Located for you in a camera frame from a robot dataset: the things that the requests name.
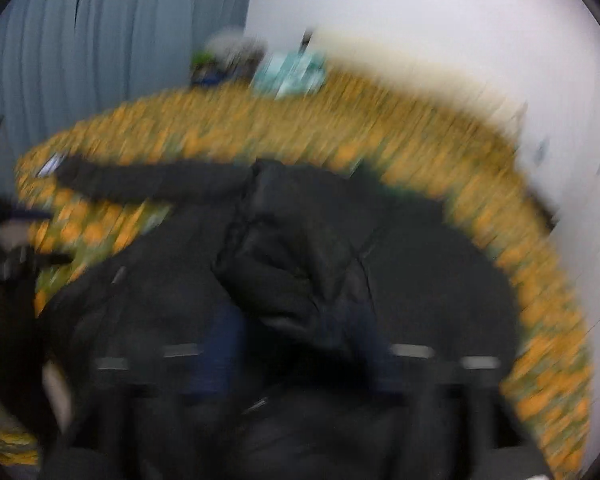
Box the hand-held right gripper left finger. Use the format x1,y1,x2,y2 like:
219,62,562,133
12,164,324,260
45,305,248,480

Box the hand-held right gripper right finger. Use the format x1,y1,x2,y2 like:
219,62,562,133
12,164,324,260
352,310,551,480

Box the black puffer jacket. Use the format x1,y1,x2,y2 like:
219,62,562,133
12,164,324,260
35,157,523,480

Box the camouflage patterned cloth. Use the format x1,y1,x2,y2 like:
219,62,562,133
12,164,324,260
0,385,41,468

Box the orange floral bed sheet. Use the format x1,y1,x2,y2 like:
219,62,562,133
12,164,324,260
15,72,596,476

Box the grey-blue curtain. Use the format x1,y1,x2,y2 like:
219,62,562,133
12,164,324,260
0,0,258,181

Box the teal patterned cloth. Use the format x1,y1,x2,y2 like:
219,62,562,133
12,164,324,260
252,50,328,98

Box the dark blurred bundle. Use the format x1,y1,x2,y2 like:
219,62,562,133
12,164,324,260
189,27,266,88

